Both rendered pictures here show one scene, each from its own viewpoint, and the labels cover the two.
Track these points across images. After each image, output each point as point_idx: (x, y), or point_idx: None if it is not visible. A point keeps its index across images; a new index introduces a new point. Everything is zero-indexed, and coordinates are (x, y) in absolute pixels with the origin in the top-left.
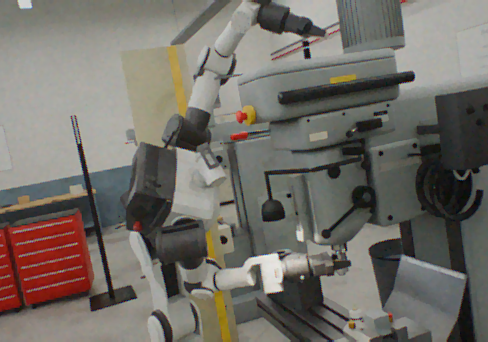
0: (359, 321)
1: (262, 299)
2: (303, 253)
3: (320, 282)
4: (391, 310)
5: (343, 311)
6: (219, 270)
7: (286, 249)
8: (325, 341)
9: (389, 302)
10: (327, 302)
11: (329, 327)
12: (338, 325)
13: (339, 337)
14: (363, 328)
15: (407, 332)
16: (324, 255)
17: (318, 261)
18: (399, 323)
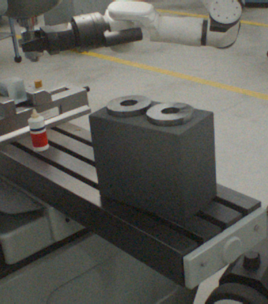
0: (30, 91)
1: (233, 192)
2: (115, 108)
3: (95, 161)
4: None
5: (62, 178)
6: (201, 19)
7: (163, 118)
8: (83, 136)
9: None
10: (92, 193)
11: (81, 152)
12: (68, 155)
13: (66, 142)
14: (27, 87)
15: None
16: (49, 28)
17: (56, 25)
18: None
